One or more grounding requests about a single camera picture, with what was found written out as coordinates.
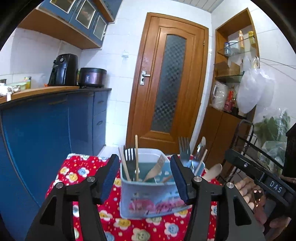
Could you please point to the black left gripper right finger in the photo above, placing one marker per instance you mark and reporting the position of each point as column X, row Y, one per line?
column 235, row 220

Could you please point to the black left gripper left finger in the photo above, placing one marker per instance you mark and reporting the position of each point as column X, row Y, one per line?
column 54, row 221

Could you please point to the wooden chopstick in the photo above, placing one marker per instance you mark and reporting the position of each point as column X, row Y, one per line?
column 136, row 158

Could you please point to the light blue utensil box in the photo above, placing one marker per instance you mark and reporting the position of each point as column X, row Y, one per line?
column 146, row 199

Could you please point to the white plastic spoon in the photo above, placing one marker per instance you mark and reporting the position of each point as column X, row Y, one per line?
column 200, row 149

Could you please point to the blue lower kitchen cabinets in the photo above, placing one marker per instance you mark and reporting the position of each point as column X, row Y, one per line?
column 37, row 134

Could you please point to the person right hand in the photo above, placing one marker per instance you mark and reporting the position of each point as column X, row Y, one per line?
column 246, row 187

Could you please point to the green leafy vegetables bag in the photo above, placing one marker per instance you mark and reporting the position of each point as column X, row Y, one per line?
column 271, row 134

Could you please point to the steel fork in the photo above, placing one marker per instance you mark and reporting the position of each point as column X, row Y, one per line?
column 184, row 149

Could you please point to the wooden spatula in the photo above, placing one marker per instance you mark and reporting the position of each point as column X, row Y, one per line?
column 156, row 168

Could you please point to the red sauce bottle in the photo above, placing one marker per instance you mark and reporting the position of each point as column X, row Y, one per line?
column 229, row 103

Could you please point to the white plastic bag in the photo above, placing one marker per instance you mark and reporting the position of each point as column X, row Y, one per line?
column 256, row 88

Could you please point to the clear plastic jug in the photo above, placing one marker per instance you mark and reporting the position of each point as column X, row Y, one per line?
column 219, row 95

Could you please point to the wooden door with glass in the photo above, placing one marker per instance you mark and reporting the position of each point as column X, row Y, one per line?
column 174, row 52

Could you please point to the wooden corner shelf cabinet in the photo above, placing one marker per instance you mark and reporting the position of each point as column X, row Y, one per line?
column 235, row 45

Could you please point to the black rice cooker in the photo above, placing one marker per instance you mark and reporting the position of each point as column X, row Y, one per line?
column 92, row 77

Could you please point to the black air fryer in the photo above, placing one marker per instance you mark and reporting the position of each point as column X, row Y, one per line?
column 64, row 71

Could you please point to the silver door handle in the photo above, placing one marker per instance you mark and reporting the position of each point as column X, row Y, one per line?
column 143, row 75

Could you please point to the blue upper wall cabinets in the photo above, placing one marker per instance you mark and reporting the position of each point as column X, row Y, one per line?
column 81, row 23

